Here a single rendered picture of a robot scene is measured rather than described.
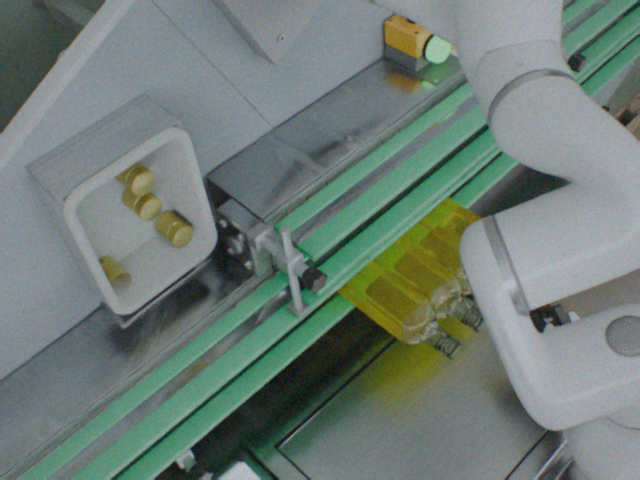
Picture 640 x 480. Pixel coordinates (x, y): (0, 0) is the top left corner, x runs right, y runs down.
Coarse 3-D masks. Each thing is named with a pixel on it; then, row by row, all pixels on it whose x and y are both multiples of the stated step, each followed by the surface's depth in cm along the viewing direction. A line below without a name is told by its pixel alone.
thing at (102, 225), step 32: (128, 160) 78; (160, 160) 91; (192, 160) 85; (96, 192) 86; (160, 192) 94; (192, 192) 90; (96, 224) 89; (128, 224) 93; (192, 224) 97; (96, 256) 92; (128, 256) 96; (160, 256) 96; (192, 256) 96; (128, 288) 93; (160, 288) 93
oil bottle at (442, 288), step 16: (400, 240) 107; (384, 256) 106; (400, 256) 105; (416, 256) 105; (400, 272) 103; (416, 272) 103; (432, 272) 103; (448, 272) 103; (416, 288) 102; (432, 288) 101; (448, 288) 101; (432, 304) 101; (448, 304) 101
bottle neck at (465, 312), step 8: (456, 304) 101; (464, 304) 101; (456, 312) 101; (464, 312) 100; (472, 312) 99; (480, 312) 100; (464, 320) 100; (472, 320) 99; (480, 320) 99; (472, 328) 100; (480, 328) 100
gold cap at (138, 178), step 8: (128, 168) 85; (136, 168) 85; (144, 168) 85; (120, 176) 85; (128, 176) 84; (136, 176) 84; (144, 176) 85; (152, 176) 86; (128, 184) 85; (136, 184) 84; (144, 184) 85; (152, 184) 86; (136, 192) 85; (144, 192) 86
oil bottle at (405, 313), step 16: (368, 272) 104; (384, 272) 104; (352, 288) 103; (368, 288) 102; (384, 288) 102; (400, 288) 102; (368, 304) 102; (384, 304) 100; (400, 304) 100; (416, 304) 100; (384, 320) 102; (400, 320) 98; (416, 320) 98; (432, 320) 99; (400, 336) 101; (416, 336) 99
